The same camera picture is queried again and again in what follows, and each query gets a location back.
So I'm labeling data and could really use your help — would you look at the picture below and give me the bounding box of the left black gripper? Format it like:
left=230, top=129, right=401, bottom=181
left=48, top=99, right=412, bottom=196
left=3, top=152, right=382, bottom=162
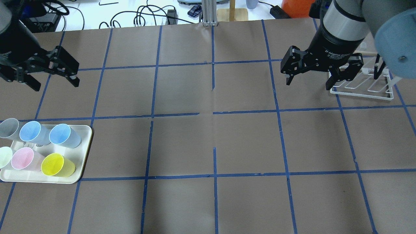
left=0, top=39, right=80, bottom=91

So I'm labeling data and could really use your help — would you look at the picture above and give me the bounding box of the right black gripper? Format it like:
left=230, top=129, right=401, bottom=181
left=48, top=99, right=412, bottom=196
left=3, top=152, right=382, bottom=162
left=280, top=25, right=364, bottom=90

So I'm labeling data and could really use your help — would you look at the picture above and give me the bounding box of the yellow plastic cup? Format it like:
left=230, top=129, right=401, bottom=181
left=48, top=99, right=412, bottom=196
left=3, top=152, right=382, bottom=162
left=41, top=153, right=76, bottom=177

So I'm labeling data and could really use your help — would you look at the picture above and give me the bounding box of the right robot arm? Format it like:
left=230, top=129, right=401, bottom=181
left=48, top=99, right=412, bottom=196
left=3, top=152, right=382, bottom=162
left=280, top=0, right=416, bottom=90

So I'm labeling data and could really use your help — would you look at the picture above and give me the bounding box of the light blue cup middle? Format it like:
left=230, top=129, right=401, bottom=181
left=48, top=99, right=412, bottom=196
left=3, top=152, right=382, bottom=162
left=19, top=121, right=51, bottom=146

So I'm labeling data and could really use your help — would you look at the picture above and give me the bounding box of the light blue cup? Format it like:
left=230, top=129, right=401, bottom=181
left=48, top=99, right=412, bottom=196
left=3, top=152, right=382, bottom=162
left=49, top=124, right=82, bottom=149
left=19, top=121, right=51, bottom=146

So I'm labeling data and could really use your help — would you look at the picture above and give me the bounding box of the grey plastic cup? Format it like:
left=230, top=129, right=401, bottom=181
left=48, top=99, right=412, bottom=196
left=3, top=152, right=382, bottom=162
left=0, top=118, right=24, bottom=142

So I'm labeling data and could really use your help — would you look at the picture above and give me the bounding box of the light blue cup outer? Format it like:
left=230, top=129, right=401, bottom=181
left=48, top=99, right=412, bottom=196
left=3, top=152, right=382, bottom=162
left=49, top=124, right=82, bottom=149

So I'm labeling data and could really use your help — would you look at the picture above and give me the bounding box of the pale green plastic cup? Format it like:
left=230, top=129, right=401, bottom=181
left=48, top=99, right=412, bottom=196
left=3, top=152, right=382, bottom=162
left=0, top=147, right=15, bottom=169

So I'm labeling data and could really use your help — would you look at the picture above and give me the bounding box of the pink plastic cup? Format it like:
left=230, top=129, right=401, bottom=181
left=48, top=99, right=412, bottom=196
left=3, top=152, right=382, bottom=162
left=11, top=148, right=45, bottom=172

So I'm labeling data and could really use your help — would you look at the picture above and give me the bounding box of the black electronics box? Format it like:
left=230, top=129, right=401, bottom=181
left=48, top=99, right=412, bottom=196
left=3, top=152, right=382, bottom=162
left=22, top=12, right=61, bottom=33

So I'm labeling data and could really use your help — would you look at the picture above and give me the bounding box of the orange round object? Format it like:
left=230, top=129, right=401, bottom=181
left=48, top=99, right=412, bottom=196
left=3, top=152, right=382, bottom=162
left=281, top=0, right=315, bottom=18

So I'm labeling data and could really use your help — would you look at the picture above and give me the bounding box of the black power adapter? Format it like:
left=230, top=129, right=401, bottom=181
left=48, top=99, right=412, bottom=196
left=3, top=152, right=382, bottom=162
left=269, top=5, right=291, bottom=19

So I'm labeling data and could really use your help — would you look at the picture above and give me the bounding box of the cream plastic tray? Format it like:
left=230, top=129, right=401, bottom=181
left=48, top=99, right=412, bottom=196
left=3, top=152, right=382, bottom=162
left=0, top=125, right=93, bottom=185

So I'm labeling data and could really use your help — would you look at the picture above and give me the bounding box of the wooden stand base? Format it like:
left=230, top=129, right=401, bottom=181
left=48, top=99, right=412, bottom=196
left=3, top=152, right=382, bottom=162
left=216, top=0, right=248, bottom=22

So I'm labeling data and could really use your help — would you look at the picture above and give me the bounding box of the blue checkered cloth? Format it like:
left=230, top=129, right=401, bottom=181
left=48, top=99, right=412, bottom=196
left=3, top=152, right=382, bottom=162
left=187, top=4, right=202, bottom=18

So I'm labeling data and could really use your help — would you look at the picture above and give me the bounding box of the black power brick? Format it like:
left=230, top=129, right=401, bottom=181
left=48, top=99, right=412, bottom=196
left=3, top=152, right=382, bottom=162
left=165, top=9, right=178, bottom=25

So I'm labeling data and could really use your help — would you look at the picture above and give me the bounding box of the white wire dish rack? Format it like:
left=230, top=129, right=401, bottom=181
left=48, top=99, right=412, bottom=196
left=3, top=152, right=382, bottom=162
left=329, top=51, right=396, bottom=101

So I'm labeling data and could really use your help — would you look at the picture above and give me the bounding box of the black cable bundle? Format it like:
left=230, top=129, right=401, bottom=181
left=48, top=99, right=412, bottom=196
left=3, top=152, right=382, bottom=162
left=99, top=0, right=200, bottom=29

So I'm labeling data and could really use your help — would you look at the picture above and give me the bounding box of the aluminium frame post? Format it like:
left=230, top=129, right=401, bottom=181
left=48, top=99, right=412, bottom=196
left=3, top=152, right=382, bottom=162
left=201, top=0, right=217, bottom=27

